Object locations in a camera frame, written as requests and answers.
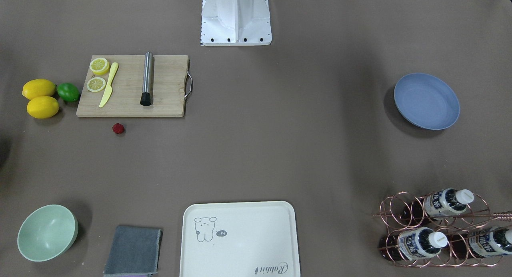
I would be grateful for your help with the red strawberry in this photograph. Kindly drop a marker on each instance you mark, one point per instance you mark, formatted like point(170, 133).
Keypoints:
point(118, 128)

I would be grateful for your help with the blue plate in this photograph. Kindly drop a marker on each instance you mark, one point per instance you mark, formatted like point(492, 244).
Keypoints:
point(426, 101)

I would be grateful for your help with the cream rabbit tray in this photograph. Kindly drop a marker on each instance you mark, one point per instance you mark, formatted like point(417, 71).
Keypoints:
point(244, 239)

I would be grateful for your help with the steel muddler black tip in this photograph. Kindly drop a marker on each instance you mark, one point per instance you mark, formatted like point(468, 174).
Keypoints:
point(148, 73)

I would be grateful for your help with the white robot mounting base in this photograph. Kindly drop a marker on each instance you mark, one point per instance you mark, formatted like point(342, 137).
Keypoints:
point(235, 23)

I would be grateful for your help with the wooden cutting board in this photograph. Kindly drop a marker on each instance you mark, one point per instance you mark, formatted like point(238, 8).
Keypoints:
point(168, 89)

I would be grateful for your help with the yellow plastic knife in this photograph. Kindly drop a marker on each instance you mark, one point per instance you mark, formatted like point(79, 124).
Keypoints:
point(108, 89)

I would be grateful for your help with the lemon slice on board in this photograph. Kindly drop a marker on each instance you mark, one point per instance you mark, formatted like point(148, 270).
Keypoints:
point(96, 84)

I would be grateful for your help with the lemon half on board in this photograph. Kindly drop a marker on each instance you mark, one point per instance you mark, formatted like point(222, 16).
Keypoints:
point(99, 66)

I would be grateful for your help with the grey folded cloth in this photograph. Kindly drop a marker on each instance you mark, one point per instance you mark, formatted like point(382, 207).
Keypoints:
point(134, 252)

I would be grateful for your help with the green lime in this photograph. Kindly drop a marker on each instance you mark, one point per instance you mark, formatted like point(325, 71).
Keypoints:
point(68, 92)

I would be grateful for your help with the lower drink bottle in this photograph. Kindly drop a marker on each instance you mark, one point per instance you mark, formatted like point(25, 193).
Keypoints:
point(412, 244)
point(491, 242)

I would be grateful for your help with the upper dark drink bottle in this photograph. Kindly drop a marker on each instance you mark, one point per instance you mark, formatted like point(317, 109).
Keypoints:
point(438, 205)

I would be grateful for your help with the lower yellow lemon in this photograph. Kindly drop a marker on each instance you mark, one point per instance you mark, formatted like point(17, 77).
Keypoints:
point(43, 107)

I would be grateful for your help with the yellow lemon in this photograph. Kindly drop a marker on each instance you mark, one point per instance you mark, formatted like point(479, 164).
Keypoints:
point(38, 87)
point(43, 107)

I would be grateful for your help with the upper yellow lemon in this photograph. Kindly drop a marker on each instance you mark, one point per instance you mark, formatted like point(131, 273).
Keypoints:
point(38, 87)

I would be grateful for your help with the mint green bowl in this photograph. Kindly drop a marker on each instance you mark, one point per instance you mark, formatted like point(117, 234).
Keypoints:
point(47, 233)

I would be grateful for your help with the copper wire bottle rack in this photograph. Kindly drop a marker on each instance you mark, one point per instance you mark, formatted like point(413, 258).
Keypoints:
point(478, 216)

